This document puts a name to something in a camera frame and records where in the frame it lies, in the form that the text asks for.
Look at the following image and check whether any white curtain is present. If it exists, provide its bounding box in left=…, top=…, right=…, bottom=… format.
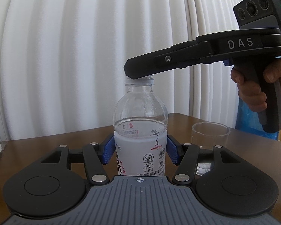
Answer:
left=0, top=0, right=241, bottom=140

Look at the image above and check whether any blue plastic bag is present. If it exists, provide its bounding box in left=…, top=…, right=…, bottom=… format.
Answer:
left=235, top=99, right=279, bottom=140

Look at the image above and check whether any person right hand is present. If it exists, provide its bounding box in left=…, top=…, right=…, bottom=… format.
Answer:
left=231, top=58, right=281, bottom=112

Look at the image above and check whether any clear plastic water bottle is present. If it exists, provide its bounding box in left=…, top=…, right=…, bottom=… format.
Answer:
left=113, top=76, right=168, bottom=177

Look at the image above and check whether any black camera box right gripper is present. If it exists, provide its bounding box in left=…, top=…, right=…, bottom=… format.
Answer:
left=233, top=0, right=281, bottom=31

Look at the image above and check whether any clear drinking glass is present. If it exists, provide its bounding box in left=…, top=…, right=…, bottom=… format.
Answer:
left=191, top=121, right=231, bottom=177

